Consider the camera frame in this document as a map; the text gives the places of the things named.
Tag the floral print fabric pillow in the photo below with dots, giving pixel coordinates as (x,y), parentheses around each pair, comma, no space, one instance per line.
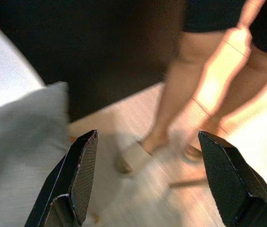
(17,153)

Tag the grey slipper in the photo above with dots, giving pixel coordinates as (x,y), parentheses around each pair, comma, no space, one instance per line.
(192,151)
(133,158)

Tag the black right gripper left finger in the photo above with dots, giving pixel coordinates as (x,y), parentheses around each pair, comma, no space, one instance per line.
(76,177)

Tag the person in black shorts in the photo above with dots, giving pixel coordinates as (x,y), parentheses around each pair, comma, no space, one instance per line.
(178,94)

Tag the cream bed mattress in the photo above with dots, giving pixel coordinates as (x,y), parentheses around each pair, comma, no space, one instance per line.
(1,71)

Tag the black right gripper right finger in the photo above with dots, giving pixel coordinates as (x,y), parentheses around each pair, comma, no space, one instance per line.
(228,184)

